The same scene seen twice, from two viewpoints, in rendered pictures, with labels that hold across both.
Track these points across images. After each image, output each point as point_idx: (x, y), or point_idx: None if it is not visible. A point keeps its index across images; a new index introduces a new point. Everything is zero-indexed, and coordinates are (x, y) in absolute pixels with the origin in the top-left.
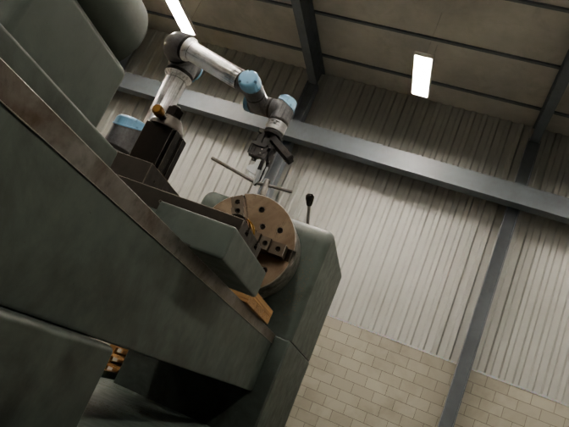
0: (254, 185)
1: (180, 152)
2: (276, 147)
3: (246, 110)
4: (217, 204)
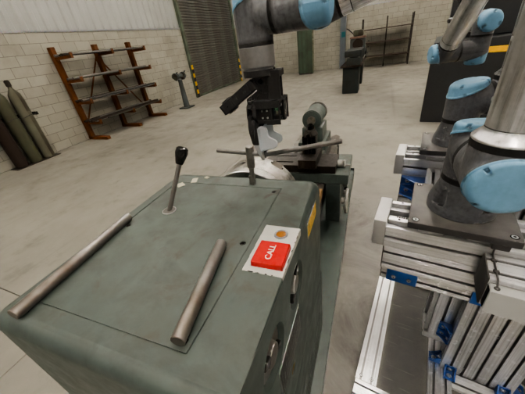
0: (264, 159)
1: (302, 140)
2: (249, 95)
3: (320, 26)
4: (293, 177)
